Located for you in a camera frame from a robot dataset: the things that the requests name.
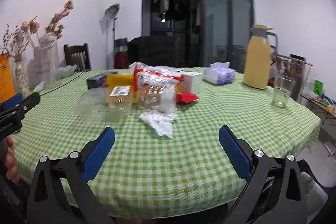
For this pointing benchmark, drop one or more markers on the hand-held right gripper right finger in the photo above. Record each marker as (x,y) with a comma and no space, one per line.
(233,150)

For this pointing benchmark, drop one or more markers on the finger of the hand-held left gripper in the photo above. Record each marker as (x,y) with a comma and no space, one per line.
(11,101)
(30,102)

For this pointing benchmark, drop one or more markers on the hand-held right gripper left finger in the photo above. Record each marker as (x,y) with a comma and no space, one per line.
(99,155)

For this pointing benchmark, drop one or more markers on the clear plastic food container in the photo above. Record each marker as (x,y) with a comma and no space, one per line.
(94,106)

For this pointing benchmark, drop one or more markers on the white tissue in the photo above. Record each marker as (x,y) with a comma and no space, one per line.
(160,124)

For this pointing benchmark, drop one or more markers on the dark blue box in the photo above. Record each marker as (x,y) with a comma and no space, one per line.
(95,81)

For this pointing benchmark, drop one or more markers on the red wrapper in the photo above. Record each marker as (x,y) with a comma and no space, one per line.
(186,97)

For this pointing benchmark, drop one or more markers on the white carton box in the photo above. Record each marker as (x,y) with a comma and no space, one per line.
(193,85)

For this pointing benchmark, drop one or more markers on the yellow printed packet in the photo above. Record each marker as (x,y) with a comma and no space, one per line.
(118,79)

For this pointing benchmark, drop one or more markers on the clear snack bag red label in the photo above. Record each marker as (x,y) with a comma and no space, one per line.
(155,90)

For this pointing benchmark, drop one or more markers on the person's left hand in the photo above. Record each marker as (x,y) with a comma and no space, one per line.
(12,163)

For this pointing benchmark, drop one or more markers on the small crumpled paper napkin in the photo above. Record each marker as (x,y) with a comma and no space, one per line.
(39,86)

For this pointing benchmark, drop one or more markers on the floral pattern vase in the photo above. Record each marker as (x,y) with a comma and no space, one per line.
(22,79)

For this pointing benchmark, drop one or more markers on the orange printed box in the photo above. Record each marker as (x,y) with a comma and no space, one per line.
(6,77)

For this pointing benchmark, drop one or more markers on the speckled pink vase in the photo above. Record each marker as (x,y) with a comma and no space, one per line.
(39,66)

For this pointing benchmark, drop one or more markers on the white wavy bowl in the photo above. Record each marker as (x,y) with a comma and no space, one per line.
(67,71)

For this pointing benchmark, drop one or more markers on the green checkered tablecloth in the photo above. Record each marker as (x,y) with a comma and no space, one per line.
(170,174)

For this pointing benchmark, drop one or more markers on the dark wooden chair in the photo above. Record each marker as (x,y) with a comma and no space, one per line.
(76,47)

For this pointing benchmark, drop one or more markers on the dried pink blossom twigs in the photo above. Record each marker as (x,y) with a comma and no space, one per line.
(29,27)

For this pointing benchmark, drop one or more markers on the clear drinking glass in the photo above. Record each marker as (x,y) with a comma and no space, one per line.
(282,92)

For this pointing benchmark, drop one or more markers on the purple white tissue pack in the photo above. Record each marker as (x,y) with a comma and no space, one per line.
(220,75)

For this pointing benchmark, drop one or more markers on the yellow thermos jug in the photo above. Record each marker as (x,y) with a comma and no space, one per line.
(257,61)

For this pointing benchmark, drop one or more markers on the folding camp table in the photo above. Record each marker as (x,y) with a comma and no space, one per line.
(319,106)

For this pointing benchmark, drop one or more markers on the white bathroom scale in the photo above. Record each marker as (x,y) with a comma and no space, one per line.
(330,147)

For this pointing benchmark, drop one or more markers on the red cylindrical stand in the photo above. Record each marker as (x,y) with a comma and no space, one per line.
(120,60)

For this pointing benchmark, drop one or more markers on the yellow mug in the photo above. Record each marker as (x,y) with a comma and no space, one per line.
(330,107)

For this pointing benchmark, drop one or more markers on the black puffer jacket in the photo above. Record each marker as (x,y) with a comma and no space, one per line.
(152,52)

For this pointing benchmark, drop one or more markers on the studio lamp on stand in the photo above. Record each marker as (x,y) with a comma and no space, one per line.
(112,9)

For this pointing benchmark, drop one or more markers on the sliding glass door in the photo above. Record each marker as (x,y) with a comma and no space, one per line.
(218,24)

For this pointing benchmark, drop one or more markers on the row of hanging clothes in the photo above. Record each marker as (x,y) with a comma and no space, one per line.
(178,3)

